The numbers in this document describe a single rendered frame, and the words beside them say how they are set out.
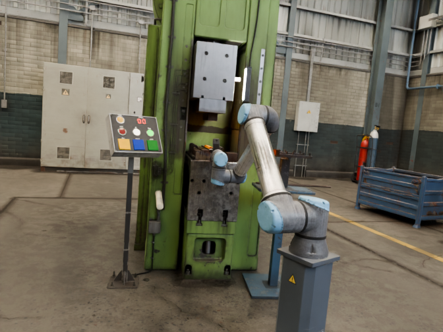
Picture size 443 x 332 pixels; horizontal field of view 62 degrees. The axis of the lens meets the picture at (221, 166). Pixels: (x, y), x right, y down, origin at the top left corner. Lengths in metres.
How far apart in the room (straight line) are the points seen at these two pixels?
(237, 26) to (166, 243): 1.77
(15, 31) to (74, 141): 2.45
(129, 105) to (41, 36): 2.22
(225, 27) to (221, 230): 1.53
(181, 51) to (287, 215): 1.66
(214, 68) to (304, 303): 1.71
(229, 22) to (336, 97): 7.71
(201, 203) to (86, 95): 5.47
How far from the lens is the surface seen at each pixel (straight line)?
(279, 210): 1.69
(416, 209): 5.83
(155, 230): 2.93
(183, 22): 2.96
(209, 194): 2.75
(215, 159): 2.37
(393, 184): 6.07
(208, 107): 2.76
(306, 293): 1.86
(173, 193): 2.93
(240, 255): 3.15
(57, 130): 7.94
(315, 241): 1.83
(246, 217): 3.06
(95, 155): 7.93
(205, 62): 2.78
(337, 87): 10.53
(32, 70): 8.66
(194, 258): 2.92
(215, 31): 2.98
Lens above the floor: 1.18
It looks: 6 degrees down
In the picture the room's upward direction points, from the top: 5 degrees clockwise
